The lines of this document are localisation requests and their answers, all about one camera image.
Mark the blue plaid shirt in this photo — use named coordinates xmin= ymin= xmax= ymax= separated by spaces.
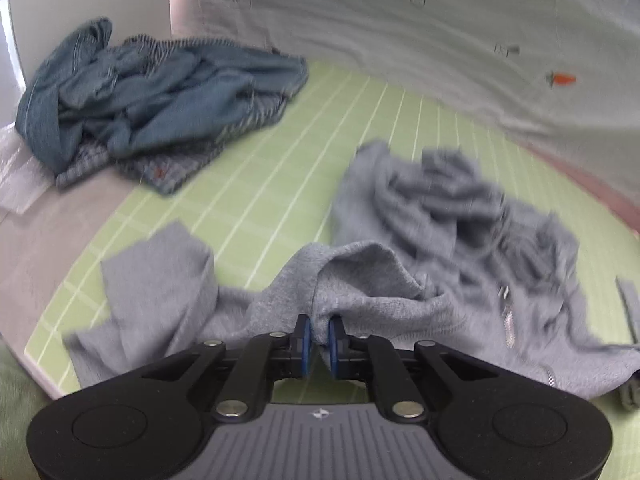
xmin=55 ymin=35 xmax=308 ymax=195

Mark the blue denim jacket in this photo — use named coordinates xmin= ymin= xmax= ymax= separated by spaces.
xmin=15 ymin=18 xmax=308 ymax=174

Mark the clear plastic bag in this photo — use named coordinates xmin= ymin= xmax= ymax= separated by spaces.
xmin=0 ymin=124 xmax=53 ymax=214

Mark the grey printed backdrop cloth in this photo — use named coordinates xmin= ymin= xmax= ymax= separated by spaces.
xmin=169 ymin=0 xmax=639 ymax=200

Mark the grey zip hoodie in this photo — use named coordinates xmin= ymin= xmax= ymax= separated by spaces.
xmin=64 ymin=141 xmax=639 ymax=399

